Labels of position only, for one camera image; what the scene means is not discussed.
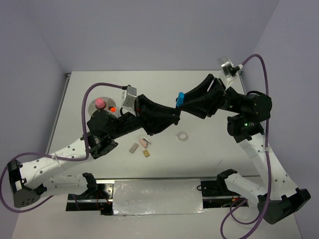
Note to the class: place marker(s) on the silver foil mat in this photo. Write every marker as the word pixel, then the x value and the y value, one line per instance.
pixel 157 197

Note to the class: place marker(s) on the clear tape roll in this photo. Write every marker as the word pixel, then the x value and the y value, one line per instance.
pixel 182 136

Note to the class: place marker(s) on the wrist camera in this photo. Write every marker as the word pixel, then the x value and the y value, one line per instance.
pixel 128 99
pixel 229 70

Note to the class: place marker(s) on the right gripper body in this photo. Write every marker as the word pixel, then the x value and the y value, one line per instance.
pixel 217 99

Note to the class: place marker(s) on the small yellow sharpener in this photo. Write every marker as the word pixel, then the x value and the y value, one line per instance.
pixel 146 153

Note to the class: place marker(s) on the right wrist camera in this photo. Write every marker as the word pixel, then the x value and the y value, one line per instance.
pixel 229 70

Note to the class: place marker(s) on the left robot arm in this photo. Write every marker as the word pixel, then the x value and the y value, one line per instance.
pixel 43 177

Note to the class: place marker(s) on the pink eraser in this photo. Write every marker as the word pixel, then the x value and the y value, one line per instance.
pixel 144 145

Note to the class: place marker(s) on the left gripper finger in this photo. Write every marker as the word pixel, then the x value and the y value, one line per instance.
pixel 157 109
pixel 157 124

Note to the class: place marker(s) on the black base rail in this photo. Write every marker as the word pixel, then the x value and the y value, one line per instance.
pixel 102 200

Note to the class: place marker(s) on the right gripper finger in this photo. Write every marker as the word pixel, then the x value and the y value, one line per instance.
pixel 204 92
pixel 199 107

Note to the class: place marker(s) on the beige eraser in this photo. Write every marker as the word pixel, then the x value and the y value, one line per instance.
pixel 133 148

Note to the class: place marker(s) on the white round divided container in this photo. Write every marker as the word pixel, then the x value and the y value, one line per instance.
pixel 109 102

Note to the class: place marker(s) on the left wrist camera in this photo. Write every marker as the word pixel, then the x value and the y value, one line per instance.
pixel 128 99

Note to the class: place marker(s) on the blue highlighter cap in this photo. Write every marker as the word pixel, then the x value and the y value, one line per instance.
pixel 180 98

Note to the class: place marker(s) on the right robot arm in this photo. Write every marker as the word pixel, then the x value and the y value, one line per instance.
pixel 280 194

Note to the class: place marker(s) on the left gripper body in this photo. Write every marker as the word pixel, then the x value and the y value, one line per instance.
pixel 144 118

